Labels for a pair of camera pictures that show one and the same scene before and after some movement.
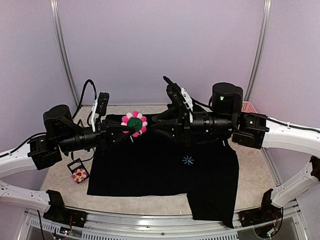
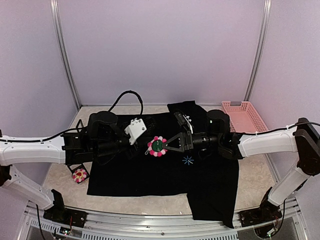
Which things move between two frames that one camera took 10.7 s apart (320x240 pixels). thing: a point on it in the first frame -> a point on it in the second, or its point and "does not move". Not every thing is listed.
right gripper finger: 168,116 -> 180,135
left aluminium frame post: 59,32 does not move
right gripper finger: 172,130 -> 181,148
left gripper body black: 102,137 -> 130,154
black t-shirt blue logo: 155,164 does not move
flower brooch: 136,121 -> 155,147
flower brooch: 79,175 does not move
